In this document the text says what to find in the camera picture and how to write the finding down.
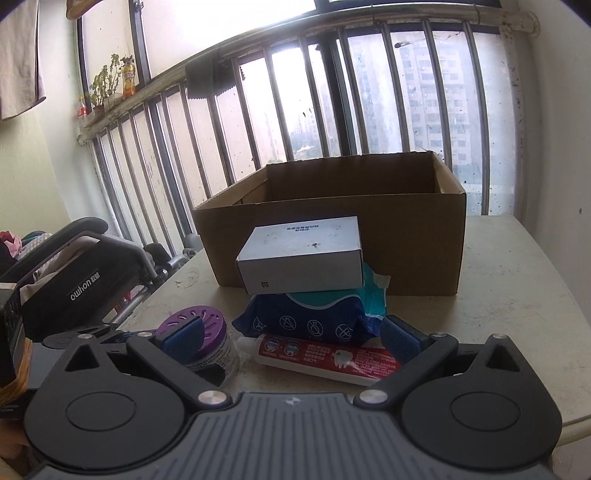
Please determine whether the orange spray bottle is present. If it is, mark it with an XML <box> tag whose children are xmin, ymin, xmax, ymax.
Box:
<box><xmin>120</xmin><ymin>56</ymin><xmax>137</xmax><ymax>100</ymax></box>

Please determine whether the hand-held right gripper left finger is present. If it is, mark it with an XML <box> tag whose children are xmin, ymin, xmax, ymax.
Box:
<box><xmin>64</xmin><ymin>316</ymin><xmax>232</xmax><ymax>412</ymax></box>

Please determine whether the metal window railing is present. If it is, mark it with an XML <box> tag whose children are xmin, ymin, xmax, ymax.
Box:
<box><xmin>76</xmin><ymin>6</ymin><xmax>540</xmax><ymax>264</ymax></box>

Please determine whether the pile of clothes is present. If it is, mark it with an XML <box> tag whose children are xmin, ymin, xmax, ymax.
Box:
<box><xmin>0</xmin><ymin>230</ymin><xmax>52</xmax><ymax>268</ymax></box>

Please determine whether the red white toothpaste tube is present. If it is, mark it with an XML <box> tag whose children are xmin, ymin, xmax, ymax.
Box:
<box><xmin>235</xmin><ymin>334</ymin><xmax>403</xmax><ymax>387</ymax></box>

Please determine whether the beige hanging garment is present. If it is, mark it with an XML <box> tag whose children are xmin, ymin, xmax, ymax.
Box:
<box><xmin>0</xmin><ymin>0</ymin><xmax>47</xmax><ymax>121</ymax></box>

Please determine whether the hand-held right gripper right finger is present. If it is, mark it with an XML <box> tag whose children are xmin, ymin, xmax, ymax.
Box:
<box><xmin>355</xmin><ymin>315</ymin><xmax>528</xmax><ymax>411</ymax></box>

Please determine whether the dark cloth on railing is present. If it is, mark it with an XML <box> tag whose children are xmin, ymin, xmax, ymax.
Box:
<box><xmin>185</xmin><ymin>46</ymin><xmax>243</xmax><ymax>100</ymax></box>

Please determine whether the black wheelchair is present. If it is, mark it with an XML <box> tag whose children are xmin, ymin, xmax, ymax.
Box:
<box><xmin>0</xmin><ymin>217</ymin><xmax>202</xmax><ymax>343</ymax></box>

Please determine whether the small potted plant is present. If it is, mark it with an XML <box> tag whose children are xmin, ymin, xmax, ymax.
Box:
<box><xmin>89</xmin><ymin>54</ymin><xmax>122</xmax><ymax>114</ymax></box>

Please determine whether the blue wet wipes packet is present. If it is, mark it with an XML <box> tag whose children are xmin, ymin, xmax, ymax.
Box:
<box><xmin>231</xmin><ymin>262</ymin><xmax>391</xmax><ymax>345</ymax></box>

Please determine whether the small white carton box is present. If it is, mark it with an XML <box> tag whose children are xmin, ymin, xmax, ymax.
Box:
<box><xmin>235</xmin><ymin>215</ymin><xmax>363</xmax><ymax>296</ymax></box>

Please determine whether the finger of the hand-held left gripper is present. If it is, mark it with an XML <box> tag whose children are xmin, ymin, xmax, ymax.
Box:
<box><xmin>42</xmin><ymin>325</ymin><xmax>158</xmax><ymax>348</ymax></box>

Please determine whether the purple lid air freshener jar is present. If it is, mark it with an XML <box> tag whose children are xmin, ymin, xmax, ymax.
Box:
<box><xmin>154</xmin><ymin>308</ymin><xmax>241</xmax><ymax>376</ymax></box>

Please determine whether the woven basket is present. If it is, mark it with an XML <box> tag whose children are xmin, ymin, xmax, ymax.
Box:
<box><xmin>65</xmin><ymin>0</ymin><xmax>100</xmax><ymax>20</ymax></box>

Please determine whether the brown cardboard box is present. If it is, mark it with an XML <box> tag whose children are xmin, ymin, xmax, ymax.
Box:
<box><xmin>191</xmin><ymin>151</ymin><xmax>467</xmax><ymax>296</ymax></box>

